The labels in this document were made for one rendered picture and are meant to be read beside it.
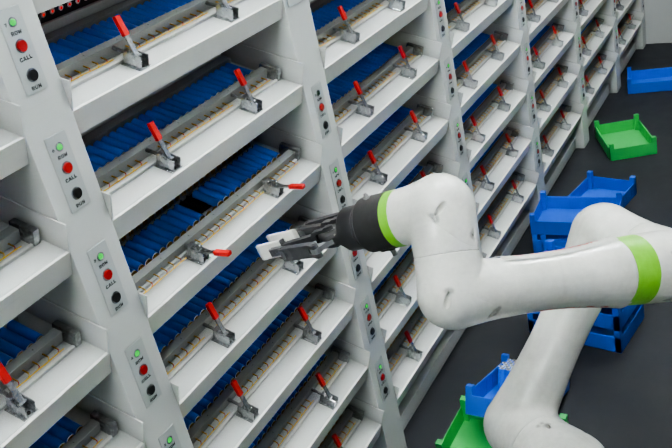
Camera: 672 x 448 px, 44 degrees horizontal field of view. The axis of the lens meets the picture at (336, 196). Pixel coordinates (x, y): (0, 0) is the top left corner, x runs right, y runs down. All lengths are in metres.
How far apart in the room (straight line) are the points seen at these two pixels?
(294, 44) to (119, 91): 0.51
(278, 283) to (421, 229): 0.62
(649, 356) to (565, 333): 1.06
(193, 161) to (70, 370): 0.42
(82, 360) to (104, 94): 0.42
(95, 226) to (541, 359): 0.84
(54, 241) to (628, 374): 1.77
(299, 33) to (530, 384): 0.85
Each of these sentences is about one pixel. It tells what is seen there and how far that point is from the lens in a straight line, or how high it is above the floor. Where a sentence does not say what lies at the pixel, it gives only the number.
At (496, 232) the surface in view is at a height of 0.20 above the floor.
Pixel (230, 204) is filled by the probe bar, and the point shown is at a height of 0.97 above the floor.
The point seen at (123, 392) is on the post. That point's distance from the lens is 1.45.
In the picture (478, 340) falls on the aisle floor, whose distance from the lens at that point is 2.76.
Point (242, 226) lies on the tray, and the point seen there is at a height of 0.93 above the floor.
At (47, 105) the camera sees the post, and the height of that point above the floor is 1.33.
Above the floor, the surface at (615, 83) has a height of 0.05.
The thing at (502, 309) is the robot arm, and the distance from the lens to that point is 1.27.
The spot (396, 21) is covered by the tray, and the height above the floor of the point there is 1.10.
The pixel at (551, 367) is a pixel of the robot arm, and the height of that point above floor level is 0.62.
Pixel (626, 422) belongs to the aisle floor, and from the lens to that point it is 2.44.
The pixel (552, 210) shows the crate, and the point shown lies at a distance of 3.29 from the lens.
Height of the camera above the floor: 1.63
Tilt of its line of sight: 25 degrees down
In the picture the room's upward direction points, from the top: 13 degrees counter-clockwise
